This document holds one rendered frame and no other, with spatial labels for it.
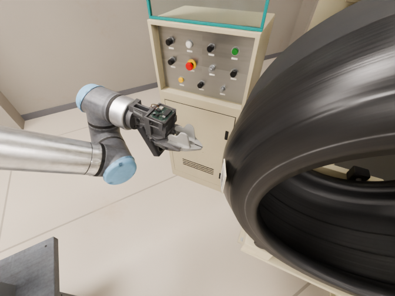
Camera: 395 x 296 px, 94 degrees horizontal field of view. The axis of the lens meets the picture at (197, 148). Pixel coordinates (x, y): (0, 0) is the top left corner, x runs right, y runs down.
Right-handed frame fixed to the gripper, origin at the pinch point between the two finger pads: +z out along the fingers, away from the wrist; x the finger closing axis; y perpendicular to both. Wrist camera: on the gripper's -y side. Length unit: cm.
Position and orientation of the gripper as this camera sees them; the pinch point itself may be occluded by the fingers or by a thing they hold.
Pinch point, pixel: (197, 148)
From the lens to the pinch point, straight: 50.1
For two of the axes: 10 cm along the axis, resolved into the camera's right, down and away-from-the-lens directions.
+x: 4.1, -6.6, 6.3
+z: 9.0, 3.8, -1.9
